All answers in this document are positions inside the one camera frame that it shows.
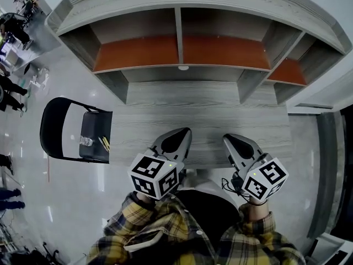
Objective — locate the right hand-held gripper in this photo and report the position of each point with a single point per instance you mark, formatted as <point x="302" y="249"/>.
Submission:
<point x="264" y="181"/>

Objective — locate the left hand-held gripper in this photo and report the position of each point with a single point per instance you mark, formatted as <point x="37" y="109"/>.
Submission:
<point x="149" y="175"/>

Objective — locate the silver pen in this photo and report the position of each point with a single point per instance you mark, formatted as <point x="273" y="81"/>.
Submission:
<point x="102" y="143"/>

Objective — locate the person's right forearm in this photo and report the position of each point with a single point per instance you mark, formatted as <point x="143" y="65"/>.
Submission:
<point x="259" y="239"/>

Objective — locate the person's legs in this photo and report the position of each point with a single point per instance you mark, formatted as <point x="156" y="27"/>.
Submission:
<point x="204" y="181"/>

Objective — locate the person's torso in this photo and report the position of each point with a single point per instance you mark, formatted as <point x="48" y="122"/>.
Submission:
<point x="209" y="211"/>

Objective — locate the clear plastic water bottle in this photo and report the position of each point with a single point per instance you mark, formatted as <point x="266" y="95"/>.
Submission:
<point x="86" y="141"/>

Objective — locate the grey framed glass door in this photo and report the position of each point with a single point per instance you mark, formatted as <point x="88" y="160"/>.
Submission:
<point x="331" y="175"/>

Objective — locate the white panelled door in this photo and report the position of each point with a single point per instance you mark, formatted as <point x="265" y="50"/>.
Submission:
<point x="320" y="101"/>

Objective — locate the white-edged smartphone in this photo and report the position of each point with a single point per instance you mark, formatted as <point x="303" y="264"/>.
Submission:
<point x="143" y="241"/>

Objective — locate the black folding chair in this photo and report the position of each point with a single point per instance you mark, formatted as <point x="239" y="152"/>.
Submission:
<point x="51" y="131"/>

